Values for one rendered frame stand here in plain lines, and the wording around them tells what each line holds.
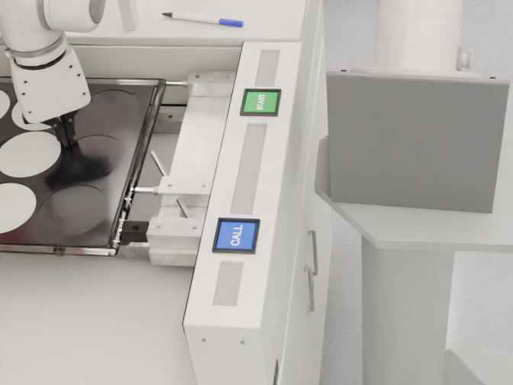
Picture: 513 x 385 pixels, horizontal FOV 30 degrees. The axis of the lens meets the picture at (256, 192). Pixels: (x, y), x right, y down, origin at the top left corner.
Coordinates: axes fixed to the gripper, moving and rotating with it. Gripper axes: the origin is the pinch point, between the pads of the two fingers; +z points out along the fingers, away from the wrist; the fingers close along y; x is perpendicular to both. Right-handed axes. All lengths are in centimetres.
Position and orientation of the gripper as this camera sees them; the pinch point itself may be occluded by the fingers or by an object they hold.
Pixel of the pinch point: (64, 131)
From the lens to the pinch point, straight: 149.9
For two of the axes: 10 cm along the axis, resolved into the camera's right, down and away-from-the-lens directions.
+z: 0.9, 6.9, 7.2
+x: -4.1, -6.4, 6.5
